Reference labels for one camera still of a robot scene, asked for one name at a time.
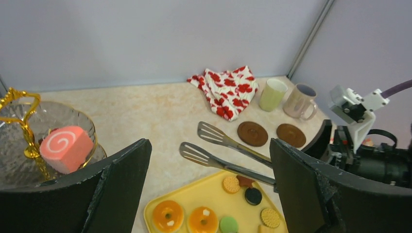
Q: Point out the green mug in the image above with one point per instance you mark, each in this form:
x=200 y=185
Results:
x=272 y=94

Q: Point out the round biscuit with rim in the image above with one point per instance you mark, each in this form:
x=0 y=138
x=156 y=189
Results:
x=270 y=218

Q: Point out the metal serving tongs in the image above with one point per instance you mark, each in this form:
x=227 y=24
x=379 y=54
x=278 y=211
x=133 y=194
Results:
x=227 y=156

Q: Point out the pink swirl roll cake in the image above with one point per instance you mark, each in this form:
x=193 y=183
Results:
x=65 y=149

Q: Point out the black sandwich cookie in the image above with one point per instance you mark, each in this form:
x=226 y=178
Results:
x=253 y=196

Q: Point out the brown coaster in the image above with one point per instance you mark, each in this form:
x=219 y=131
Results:
x=291 y=135
x=252 y=134

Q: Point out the orange glazed donut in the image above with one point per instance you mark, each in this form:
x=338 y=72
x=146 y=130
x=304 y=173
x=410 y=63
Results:
x=168 y=217
x=202 y=220

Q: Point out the right brown coaster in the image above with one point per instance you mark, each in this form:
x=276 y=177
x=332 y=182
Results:
x=291 y=135

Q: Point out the green macaron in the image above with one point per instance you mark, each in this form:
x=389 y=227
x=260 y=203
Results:
x=228 y=225

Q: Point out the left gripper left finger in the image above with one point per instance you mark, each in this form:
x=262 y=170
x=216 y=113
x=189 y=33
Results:
x=101 y=198

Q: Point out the left brown coaster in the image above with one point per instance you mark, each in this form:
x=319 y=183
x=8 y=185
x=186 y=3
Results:
x=252 y=134

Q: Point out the brown star cookie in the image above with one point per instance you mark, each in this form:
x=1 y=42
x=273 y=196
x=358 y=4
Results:
x=245 y=182

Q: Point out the red poppy cloth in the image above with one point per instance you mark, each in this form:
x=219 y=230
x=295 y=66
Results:
x=228 y=93

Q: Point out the three-tier glass dessert stand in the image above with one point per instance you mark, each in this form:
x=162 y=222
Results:
x=25 y=121

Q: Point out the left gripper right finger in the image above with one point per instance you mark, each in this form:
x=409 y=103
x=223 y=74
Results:
x=319 y=198

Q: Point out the round tan biscuit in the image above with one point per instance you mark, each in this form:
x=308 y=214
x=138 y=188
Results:
x=231 y=184

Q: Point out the yellow plastic tray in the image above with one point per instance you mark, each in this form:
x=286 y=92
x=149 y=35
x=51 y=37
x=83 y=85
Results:
x=209 y=192

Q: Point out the pink pearlescent mug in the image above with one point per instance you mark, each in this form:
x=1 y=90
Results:
x=300 y=103

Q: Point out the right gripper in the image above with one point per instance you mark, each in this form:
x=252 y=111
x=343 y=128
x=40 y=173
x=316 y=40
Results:
x=383 y=163

